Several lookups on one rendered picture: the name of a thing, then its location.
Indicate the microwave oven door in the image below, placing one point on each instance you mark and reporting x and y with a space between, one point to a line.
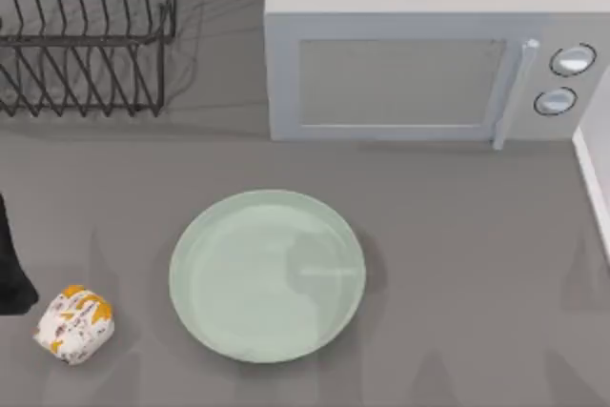
391 83

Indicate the white and yellow wrapped burger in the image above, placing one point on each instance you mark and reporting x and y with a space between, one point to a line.
74 326

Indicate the large microwave knob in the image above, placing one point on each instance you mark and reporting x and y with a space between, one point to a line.
573 59

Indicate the small microwave knob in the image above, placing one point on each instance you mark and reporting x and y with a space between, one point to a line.
555 101

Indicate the pale green round plate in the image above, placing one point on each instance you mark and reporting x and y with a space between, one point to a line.
267 276

